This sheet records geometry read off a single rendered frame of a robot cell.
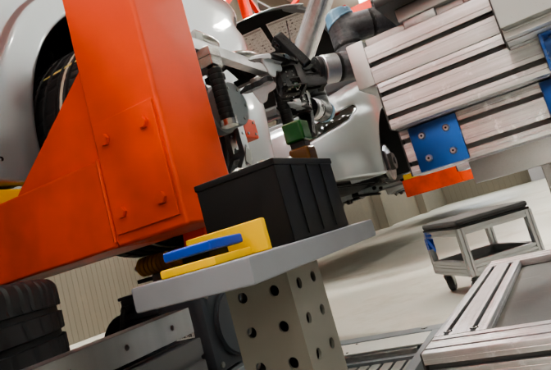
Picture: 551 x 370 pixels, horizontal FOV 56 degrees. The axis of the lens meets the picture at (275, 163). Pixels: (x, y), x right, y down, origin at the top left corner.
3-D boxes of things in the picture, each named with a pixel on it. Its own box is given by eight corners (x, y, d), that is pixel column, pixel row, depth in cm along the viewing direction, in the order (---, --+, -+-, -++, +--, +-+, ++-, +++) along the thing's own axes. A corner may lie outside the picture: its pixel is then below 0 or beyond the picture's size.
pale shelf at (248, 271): (293, 257, 99) (289, 241, 99) (376, 235, 91) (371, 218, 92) (135, 314, 61) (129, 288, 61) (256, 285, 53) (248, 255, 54)
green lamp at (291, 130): (295, 146, 99) (289, 126, 100) (313, 139, 97) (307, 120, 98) (285, 145, 96) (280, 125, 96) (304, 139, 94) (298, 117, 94)
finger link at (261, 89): (244, 108, 131) (276, 93, 128) (239, 89, 133) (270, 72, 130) (250, 111, 134) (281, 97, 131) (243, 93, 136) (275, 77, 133)
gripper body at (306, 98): (279, 93, 165) (295, 98, 175) (286, 119, 163) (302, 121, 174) (299, 84, 161) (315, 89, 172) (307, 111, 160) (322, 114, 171)
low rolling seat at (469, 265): (556, 276, 218) (529, 198, 223) (478, 300, 213) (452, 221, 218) (503, 272, 260) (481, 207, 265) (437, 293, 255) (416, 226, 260)
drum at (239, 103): (198, 152, 157) (187, 108, 159) (256, 128, 148) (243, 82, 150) (168, 150, 145) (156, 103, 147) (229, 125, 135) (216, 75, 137)
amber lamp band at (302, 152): (302, 171, 98) (296, 151, 99) (321, 165, 97) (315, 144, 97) (293, 171, 95) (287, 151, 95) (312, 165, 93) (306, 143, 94)
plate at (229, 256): (202, 267, 67) (200, 260, 67) (253, 253, 63) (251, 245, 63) (161, 280, 60) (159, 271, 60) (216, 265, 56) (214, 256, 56)
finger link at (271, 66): (263, 69, 116) (289, 77, 123) (256, 47, 118) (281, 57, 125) (254, 76, 118) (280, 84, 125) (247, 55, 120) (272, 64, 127)
